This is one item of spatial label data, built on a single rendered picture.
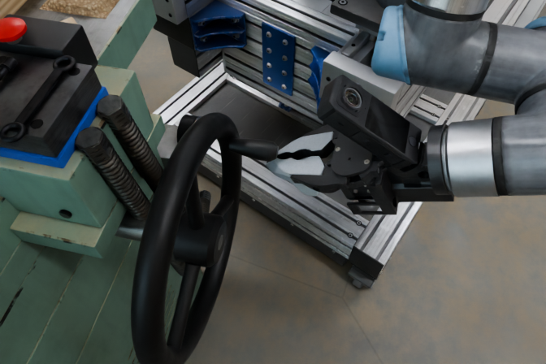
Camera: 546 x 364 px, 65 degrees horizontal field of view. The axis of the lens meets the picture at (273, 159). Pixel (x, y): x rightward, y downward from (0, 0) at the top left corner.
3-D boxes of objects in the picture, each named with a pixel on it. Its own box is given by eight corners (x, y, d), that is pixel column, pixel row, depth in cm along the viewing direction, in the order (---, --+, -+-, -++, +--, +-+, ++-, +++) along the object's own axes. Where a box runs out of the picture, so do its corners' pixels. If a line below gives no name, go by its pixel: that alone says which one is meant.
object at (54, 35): (63, 169, 36) (34, 127, 32) (-50, 147, 38) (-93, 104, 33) (127, 67, 44) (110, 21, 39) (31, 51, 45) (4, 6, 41)
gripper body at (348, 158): (347, 216, 51) (455, 218, 44) (318, 175, 45) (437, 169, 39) (358, 165, 55) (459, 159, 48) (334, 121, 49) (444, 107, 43)
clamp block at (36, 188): (101, 233, 43) (66, 185, 36) (-19, 207, 45) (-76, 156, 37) (157, 123, 51) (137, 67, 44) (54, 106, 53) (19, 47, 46)
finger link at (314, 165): (277, 204, 55) (344, 204, 50) (254, 178, 51) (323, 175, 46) (283, 184, 57) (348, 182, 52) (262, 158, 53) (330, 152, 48)
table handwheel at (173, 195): (218, 349, 60) (136, 429, 32) (86, 318, 62) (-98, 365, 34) (261, 152, 66) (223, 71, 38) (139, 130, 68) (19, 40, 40)
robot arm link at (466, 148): (490, 165, 36) (491, 96, 41) (434, 167, 39) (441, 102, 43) (500, 211, 41) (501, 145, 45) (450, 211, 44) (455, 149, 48)
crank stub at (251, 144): (276, 165, 52) (275, 160, 49) (230, 157, 52) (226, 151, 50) (280, 145, 52) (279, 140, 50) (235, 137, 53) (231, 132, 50)
